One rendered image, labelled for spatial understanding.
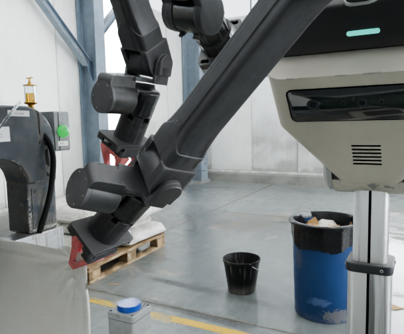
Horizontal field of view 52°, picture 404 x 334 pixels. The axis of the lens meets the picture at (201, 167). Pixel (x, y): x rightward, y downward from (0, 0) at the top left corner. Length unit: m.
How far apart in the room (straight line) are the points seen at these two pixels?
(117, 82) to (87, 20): 6.31
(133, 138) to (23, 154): 0.25
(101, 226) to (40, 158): 0.34
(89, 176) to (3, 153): 0.36
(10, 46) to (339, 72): 5.54
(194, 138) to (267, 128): 8.45
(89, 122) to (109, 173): 6.28
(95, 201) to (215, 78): 0.23
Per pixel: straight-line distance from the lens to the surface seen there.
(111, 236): 0.67
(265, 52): 0.49
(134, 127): 0.79
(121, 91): 0.73
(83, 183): 0.58
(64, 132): 0.99
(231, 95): 0.51
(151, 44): 0.75
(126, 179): 0.60
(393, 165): 0.99
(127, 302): 1.11
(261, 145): 9.05
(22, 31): 6.31
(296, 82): 0.87
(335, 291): 2.87
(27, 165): 0.94
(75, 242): 0.72
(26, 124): 0.94
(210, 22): 0.85
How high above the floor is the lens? 1.29
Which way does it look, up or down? 6 degrees down
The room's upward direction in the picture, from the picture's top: 1 degrees counter-clockwise
